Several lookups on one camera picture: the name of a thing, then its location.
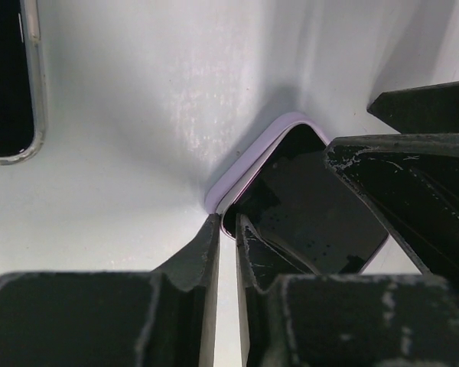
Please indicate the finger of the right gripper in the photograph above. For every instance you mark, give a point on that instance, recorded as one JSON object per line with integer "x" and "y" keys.
{"x": 411, "y": 184}
{"x": 423, "y": 110}

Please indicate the black screen phone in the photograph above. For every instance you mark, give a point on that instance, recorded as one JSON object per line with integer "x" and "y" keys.
{"x": 296, "y": 203}
{"x": 16, "y": 114}

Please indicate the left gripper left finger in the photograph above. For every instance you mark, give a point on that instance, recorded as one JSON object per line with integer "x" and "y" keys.
{"x": 184, "y": 324}

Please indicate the clear phone case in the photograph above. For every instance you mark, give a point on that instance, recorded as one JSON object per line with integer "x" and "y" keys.
{"x": 31, "y": 29}

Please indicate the purple phone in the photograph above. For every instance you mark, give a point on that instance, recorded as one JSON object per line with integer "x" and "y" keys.
{"x": 220, "y": 196}

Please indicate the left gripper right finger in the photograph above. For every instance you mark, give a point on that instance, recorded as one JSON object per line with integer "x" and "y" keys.
{"x": 260, "y": 268}

